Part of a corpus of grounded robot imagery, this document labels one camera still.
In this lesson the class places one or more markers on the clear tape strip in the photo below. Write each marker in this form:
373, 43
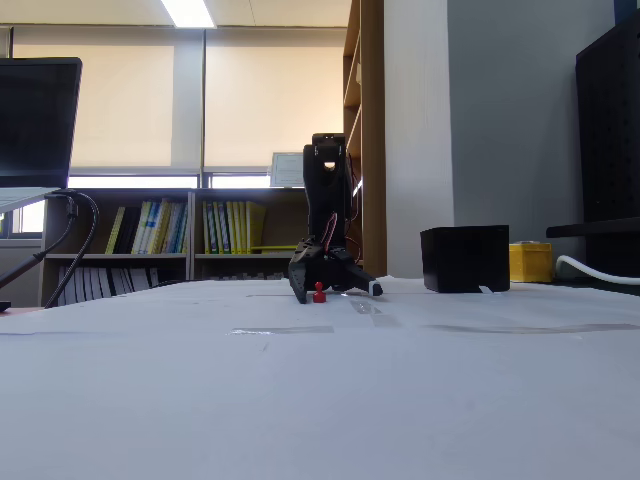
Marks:
285, 330
375, 314

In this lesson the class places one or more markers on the low wooden bookcase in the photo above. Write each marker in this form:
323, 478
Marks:
280, 220
120, 260

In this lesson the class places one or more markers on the beige roller blind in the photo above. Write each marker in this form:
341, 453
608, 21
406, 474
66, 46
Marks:
120, 105
275, 100

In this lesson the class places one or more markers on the tall wooden bookshelf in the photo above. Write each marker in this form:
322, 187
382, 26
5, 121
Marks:
372, 100

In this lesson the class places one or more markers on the large white paper sheet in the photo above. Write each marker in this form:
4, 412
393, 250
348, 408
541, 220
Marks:
320, 410

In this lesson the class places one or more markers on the blue and white book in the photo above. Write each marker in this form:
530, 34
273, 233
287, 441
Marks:
157, 227

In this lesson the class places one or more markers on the flat lying yellow book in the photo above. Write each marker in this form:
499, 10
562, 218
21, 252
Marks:
275, 248

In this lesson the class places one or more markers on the framed white certificate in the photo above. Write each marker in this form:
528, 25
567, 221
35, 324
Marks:
286, 170

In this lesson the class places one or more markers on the yellow box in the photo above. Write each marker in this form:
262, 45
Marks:
530, 262

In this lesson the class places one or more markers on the silver laptop base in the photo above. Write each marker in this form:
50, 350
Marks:
20, 197

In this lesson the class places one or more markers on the small red pawn piece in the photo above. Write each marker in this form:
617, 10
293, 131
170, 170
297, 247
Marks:
319, 296

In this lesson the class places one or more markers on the black laptop screen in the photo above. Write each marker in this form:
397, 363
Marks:
35, 120

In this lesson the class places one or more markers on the black open box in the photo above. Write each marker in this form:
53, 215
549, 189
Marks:
465, 257

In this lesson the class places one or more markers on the ceiling light panel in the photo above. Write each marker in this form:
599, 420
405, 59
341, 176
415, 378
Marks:
187, 12

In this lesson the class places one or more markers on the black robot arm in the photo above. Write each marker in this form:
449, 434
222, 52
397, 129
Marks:
325, 195

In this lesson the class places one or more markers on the black pegboard panel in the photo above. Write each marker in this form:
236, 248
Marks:
610, 140

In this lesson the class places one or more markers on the dark binder white label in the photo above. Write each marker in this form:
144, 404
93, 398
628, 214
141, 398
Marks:
67, 285
95, 282
122, 281

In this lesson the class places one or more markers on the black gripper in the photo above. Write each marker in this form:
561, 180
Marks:
327, 272

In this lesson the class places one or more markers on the large yellow book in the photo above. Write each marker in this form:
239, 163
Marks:
256, 225

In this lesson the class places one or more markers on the slanted yellow book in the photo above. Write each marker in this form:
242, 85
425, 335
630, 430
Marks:
115, 230

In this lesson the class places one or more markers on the white and yellow book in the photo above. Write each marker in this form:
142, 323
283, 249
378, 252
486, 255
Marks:
142, 227

